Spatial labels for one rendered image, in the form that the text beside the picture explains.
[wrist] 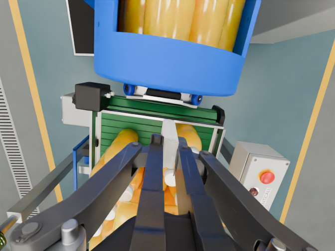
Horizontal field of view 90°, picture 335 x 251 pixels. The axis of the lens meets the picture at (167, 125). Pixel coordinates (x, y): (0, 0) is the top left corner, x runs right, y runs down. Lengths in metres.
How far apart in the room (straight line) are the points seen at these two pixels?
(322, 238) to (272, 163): 2.65
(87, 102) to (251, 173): 0.48
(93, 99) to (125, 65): 0.27
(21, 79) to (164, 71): 1.71
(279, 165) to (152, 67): 0.41
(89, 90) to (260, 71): 1.42
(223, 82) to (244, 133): 1.49
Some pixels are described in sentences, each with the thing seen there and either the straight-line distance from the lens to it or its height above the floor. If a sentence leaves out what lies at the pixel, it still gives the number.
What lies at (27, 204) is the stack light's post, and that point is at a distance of 0.67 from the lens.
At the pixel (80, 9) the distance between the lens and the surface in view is 1.47.
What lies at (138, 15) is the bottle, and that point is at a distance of 0.33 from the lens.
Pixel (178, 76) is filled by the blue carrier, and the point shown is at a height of 1.23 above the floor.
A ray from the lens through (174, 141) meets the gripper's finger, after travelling 0.16.
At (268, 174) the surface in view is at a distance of 0.50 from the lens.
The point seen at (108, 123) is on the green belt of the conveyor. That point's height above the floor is 0.90.
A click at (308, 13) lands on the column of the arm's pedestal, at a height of 0.70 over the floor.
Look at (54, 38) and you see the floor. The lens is 1.71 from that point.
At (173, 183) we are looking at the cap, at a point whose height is 1.12.
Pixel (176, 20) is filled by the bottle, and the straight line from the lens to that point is 0.27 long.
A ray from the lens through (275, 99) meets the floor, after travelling 1.79.
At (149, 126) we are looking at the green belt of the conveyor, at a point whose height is 0.90.
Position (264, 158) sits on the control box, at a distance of 0.49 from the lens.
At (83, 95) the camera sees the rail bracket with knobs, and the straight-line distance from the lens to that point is 0.52.
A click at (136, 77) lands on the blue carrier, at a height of 1.23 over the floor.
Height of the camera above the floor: 1.46
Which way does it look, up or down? 71 degrees down
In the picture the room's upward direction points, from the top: 176 degrees clockwise
